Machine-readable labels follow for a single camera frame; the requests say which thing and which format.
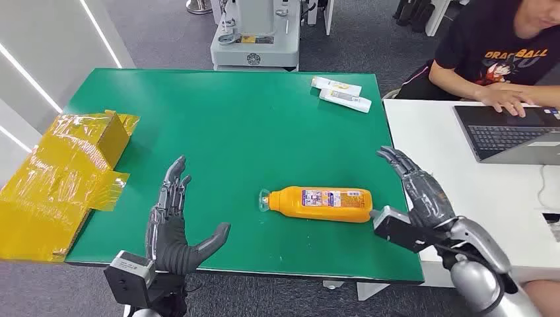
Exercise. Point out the large white table foot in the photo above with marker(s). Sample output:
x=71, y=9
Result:
x=369, y=291

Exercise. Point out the chrome chair base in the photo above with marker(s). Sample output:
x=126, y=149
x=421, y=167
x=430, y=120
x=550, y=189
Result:
x=199, y=6

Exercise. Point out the person's left forearm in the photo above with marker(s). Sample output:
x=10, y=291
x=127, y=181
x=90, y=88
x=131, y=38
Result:
x=547, y=95

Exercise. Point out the black and white desk device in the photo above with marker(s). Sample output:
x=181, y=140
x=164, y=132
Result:
x=553, y=225

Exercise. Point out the person's right hand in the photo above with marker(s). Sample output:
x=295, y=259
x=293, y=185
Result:
x=503, y=98

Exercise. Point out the white tube with yellow print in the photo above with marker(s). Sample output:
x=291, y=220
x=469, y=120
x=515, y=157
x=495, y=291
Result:
x=337, y=85

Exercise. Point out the person's bare leg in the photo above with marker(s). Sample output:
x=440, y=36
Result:
x=544, y=299

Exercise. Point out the person's right forearm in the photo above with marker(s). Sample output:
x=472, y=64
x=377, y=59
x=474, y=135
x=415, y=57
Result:
x=455, y=83

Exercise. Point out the dark grey laptop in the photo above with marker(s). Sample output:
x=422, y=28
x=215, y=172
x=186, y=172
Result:
x=507, y=135

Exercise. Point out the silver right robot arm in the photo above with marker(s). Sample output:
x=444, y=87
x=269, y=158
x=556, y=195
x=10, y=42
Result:
x=477, y=271

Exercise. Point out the white tube with grey print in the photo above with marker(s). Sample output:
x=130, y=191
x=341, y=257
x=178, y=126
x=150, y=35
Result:
x=345, y=100

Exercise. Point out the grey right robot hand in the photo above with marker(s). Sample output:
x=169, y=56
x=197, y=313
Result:
x=426, y=199

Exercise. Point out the orange detergent bottle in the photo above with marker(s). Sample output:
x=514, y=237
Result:
x=323, y=208

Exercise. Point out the yellow taped cardboard box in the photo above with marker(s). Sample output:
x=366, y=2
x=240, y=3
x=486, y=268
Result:
x=57, y=183

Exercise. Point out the black objects on floor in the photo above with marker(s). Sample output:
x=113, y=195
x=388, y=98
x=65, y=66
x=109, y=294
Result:
x=411, y=13

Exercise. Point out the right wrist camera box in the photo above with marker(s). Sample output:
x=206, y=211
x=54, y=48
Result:
x=400, y=229

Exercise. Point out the white furniture panel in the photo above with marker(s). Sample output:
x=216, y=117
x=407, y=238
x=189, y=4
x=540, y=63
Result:
x=326, y=15

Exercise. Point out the white furniture leg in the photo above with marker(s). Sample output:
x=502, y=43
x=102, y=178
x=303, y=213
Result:
x=437, y=17

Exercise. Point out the white robot base machine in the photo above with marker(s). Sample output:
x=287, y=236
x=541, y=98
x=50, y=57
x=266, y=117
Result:
x=258, y=52

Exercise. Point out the small white table foot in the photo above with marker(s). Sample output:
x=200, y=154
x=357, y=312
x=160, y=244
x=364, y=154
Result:
x=332, y=284

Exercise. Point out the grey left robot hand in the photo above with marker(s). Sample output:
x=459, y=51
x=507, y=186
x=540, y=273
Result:
x=168, y=236

